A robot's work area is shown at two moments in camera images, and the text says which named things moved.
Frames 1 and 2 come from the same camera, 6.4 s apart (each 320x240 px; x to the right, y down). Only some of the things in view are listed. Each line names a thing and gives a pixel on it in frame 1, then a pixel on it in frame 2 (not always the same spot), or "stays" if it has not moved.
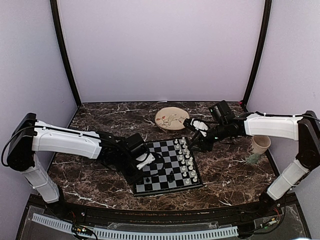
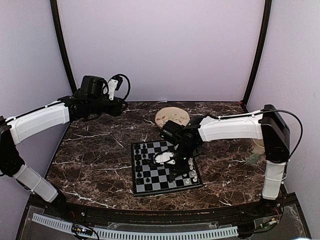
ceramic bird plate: [171, 118] stays
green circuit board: [82, 229] stays
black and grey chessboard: [174, 168] stays
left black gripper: [137, 178] to [116, 110]
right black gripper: [203, 143] to [181, 170]
